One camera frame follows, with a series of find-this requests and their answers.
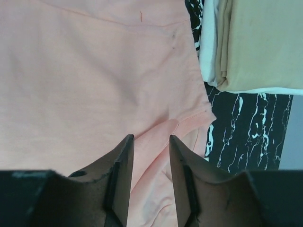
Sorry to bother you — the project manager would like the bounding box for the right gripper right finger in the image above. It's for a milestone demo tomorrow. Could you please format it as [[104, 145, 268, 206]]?
[[169, 135, 266, 227]]

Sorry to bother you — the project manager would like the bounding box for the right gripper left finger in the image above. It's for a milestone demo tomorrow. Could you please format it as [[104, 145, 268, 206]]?
[[33, 135, 134, 227]]

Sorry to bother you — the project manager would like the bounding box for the salmon pink t shirt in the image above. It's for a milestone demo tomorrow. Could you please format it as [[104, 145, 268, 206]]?
[[0, 0, 214, 227]]

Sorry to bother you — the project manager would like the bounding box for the folded white t shirt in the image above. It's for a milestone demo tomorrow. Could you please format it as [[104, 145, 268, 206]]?
[[198, 0, 303, 96]]

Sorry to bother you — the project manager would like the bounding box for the folded beige t shirt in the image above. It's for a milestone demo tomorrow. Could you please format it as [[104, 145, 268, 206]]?
[[215, 0, 303, 93]]

